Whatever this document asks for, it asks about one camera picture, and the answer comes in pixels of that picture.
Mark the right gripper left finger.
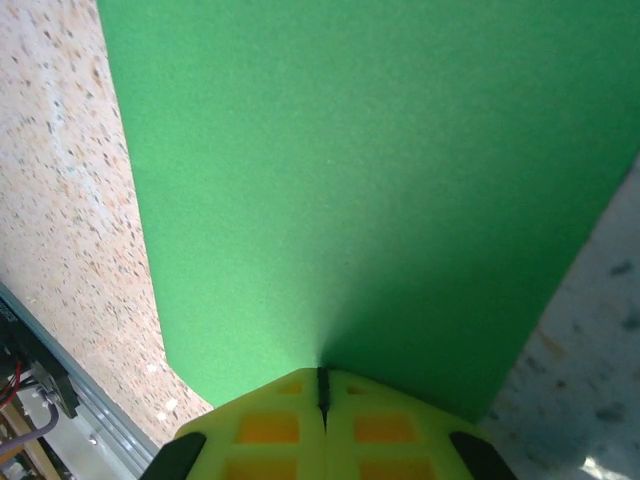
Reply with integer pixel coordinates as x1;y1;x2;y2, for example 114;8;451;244
142;367;326;480

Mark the aluminium mounting rail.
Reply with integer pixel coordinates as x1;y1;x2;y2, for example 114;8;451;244
0;279;160;480

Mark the green paper sheet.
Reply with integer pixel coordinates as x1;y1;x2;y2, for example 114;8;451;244
96;0;640;424

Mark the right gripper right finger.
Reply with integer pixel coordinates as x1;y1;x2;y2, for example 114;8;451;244
324;368;519;480

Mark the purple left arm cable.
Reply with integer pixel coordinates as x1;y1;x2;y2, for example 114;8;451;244
0;397;64;459

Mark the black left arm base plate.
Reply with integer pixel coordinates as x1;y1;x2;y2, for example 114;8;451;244
0;287;80;420

